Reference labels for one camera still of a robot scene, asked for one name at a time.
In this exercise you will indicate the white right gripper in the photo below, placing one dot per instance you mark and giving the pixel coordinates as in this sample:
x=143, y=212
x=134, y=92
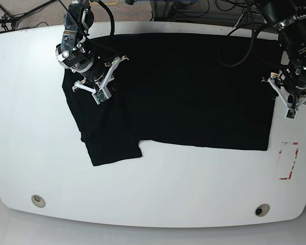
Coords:
x=107, y=77

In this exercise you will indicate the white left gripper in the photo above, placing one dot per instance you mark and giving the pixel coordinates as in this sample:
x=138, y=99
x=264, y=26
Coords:
x=292, y=100

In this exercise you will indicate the black T-shirt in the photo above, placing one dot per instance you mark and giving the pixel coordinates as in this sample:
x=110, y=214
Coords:
x=175, y=89

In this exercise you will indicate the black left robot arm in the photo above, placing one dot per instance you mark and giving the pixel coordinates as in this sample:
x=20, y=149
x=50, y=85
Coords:
x=285, y=17

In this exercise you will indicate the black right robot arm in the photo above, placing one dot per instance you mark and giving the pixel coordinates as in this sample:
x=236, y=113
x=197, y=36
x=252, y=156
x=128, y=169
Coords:
x=75, y=52

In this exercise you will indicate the red tape rectangle marker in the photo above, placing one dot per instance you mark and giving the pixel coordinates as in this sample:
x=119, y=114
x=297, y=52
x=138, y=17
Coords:
x=286, y=160

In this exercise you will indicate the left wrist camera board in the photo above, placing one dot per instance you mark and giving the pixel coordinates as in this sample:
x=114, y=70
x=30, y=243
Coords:
x=291, y=113

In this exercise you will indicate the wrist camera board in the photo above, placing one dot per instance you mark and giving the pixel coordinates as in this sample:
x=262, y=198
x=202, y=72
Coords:
x=291, y=113
x=101, y=95

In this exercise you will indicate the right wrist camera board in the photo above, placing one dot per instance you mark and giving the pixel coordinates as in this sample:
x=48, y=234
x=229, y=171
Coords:
x=101, y=95

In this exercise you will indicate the right table cable grommet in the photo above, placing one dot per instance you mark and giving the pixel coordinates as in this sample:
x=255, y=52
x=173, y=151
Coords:
x=262, y=210

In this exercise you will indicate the table cable grommet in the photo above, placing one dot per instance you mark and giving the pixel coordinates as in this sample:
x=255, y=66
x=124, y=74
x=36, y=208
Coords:
x=38, y=201
x=262, y=210

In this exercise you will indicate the left table cable grommet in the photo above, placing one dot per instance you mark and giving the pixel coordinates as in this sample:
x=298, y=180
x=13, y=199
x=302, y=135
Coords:
x=38, y=201

